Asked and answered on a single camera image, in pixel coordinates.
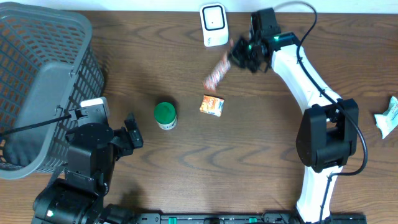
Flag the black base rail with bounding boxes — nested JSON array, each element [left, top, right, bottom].
[[133, 212, 368, 224]]

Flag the left camera cable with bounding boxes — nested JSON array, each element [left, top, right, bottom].
[[0, 114, 73, 137]]

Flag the orange snack packet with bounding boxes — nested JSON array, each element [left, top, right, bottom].
[[200, 95, 224, 117]]

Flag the right camera cable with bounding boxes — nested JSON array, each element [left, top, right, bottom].
[[273, 1, 369, 224]]

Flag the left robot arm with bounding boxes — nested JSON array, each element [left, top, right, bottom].
[[32, 114, 144, 224]]

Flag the grey plastic mesh basket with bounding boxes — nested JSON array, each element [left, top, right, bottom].
[[1, 2, 105, 180]]

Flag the teal white tissue pack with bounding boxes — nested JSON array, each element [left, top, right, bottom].
[[374, 96, 397, 139]]

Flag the red chocolate bar wrapper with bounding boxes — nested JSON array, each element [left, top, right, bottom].
[[203, 39, 234, 92]]

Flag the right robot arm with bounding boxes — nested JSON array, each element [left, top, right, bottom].
[[228, 8, 359, 223]]

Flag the camera cable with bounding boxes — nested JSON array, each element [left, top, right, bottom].
[[273, 1, 369, 224], [0, 114, 73, 137]]

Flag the green lid white jar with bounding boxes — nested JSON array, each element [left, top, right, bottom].
[[154, 102, 178, 130]]

